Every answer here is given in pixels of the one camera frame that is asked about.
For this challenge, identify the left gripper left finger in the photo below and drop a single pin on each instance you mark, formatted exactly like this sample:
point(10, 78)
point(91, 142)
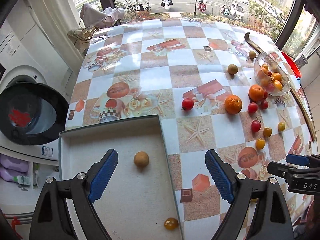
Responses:
point(51, 218)

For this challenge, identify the white cardboard box tray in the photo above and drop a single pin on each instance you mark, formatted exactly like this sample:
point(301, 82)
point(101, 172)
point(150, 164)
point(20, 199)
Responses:
point(137, 200)

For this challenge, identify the far brown round fruit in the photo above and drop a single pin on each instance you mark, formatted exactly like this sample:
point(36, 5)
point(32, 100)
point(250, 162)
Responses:
point(252, 55)

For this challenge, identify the brown longan fruit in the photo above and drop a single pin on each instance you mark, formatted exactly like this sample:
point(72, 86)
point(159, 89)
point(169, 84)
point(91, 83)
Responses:
point(141, 159)

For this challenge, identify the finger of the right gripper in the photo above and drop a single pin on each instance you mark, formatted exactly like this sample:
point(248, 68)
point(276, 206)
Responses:
point(304, 160)
point(302, 181)

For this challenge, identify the brown round fruit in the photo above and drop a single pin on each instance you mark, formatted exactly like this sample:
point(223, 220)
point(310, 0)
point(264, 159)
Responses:
point(232, 69)
point(252, 55)

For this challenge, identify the red plastic basin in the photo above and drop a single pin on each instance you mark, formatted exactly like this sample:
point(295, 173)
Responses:
point(292, 65)

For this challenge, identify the yellow cherry tomato front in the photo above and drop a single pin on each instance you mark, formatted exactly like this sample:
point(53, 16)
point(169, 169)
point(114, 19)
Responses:
point(260, 143)

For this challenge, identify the yellow cherry tomato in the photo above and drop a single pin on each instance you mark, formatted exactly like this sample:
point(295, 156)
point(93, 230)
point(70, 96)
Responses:
point(260, 143)
point(267, 132)

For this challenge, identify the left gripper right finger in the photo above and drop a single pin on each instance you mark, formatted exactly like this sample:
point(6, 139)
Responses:
point(271, 219)

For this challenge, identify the front large orange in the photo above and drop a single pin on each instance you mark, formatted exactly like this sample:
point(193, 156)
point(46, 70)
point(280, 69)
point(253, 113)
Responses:
point(233, 104)

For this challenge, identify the white washing machine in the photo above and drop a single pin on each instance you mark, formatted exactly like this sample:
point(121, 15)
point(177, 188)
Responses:
point(34, 104)

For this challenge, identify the curved wooden chair back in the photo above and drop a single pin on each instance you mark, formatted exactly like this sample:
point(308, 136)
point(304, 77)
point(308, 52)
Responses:
point(293, 91)

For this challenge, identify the amber cherry tomato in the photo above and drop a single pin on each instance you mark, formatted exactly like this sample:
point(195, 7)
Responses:
point(171, 223)

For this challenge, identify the checkered fruit-print tablecloth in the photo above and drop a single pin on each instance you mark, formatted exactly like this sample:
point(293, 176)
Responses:
point(149, 67)

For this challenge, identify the white cloth pile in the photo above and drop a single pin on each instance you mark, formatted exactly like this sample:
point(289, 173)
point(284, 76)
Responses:
point(100, 19)

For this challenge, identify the purple detergent bottle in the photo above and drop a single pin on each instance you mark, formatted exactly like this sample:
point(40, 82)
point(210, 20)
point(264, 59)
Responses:
point(14, 170)

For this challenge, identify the dark red cherry tomato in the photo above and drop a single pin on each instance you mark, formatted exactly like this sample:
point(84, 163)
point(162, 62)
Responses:
point(264, 104)

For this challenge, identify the yellow-green cherry tomato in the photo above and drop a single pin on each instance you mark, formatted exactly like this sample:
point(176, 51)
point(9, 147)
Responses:
point(281, 126)

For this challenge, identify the stemmed red cherry tomato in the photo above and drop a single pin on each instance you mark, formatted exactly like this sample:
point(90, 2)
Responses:
point(256, 125)

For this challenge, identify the rear large orange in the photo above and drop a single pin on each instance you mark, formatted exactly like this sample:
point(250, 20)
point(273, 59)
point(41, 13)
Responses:
point(256, 93)

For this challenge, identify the glass fruit bowl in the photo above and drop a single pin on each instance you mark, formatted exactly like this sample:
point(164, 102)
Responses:
point(270, 76)

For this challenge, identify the near brown round fruit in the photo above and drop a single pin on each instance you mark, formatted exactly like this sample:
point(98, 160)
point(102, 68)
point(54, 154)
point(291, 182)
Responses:
point(232, 69)

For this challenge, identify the large red tomato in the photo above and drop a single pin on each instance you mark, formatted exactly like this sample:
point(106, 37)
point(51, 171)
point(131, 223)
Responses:
point(187, 104)

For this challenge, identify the large orange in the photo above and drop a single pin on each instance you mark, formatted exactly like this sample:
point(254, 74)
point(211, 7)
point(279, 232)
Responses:
point(233, 104)
point(256, 93)

